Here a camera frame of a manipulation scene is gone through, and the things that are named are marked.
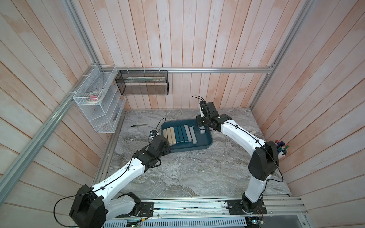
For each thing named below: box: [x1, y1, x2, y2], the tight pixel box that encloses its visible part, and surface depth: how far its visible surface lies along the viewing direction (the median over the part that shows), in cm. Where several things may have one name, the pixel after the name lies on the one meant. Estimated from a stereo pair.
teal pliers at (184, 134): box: [180, 125, 189, 143], surface depth 103 cm
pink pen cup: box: [274, 140, 290, 161], surface depth 84 cm
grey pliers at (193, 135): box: [189, 126, 198, 145], surface depth 103 cm
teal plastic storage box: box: [161, 119, 214, 153], surface depth 101 cm
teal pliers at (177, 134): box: [173, 126, 181, 143], surface depth 103 cm
